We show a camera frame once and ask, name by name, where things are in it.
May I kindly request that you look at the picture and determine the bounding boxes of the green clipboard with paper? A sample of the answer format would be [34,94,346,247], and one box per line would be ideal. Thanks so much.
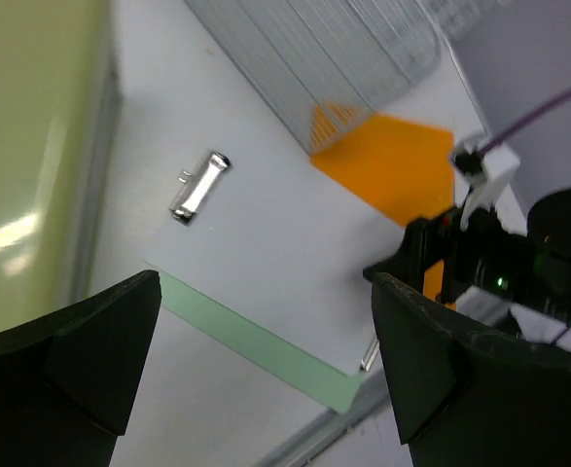
[160,272,365,414]

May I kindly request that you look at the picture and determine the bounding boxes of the white clipboard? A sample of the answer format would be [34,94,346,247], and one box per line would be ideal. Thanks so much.
[146,139,403,374]

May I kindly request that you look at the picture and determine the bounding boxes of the orange notebook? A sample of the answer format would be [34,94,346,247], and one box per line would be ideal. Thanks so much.
[309,104,459,312]

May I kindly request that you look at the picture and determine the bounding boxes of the green metal tool chest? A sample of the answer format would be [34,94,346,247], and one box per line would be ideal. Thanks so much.
[0,1,120,332]

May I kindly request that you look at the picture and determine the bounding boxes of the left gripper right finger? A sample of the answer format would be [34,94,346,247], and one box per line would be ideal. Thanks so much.
[372,273,571,466]

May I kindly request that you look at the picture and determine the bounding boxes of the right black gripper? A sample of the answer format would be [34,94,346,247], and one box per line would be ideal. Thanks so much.
[363,188,571,328]

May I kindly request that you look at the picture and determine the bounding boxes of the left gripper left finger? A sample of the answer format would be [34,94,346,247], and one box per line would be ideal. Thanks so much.
[0,269,161,466]

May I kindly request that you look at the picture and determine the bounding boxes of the white wire file rack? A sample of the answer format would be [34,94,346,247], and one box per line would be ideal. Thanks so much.
[187,1,498,154]

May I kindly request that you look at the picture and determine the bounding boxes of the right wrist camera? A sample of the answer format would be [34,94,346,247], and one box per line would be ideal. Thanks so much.
[449,133,520,232]

